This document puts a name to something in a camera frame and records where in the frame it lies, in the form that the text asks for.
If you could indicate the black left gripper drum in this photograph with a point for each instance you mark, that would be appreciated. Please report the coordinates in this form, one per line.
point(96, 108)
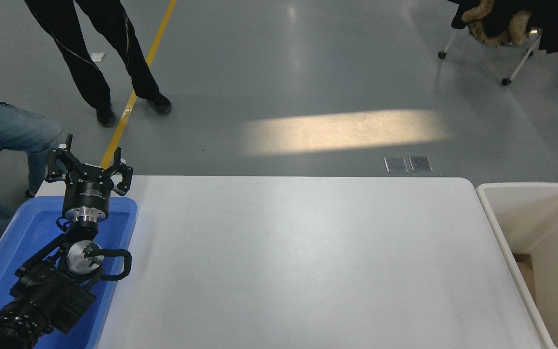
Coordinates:
point(87, 191)

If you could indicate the large pale plastic bin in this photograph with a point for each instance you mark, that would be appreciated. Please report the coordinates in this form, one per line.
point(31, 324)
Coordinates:
point(540, 218)

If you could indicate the seated person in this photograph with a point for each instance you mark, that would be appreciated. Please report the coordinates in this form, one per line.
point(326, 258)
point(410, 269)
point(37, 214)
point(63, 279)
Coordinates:
point(7, 126)

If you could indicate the blue plastic tray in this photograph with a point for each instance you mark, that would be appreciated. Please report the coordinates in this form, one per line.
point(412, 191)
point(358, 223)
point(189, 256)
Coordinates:
point(22, 232)

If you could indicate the standing person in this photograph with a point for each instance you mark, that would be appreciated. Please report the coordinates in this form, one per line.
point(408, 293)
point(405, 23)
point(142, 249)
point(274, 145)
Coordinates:
point(85, 63)

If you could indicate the metal floor plate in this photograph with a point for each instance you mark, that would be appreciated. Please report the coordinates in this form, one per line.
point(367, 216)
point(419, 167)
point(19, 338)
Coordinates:
point(396, 165)
point(421, 164)

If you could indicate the white-legged wheeled chair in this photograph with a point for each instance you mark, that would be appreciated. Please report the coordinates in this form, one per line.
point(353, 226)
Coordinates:
point(521, 60)

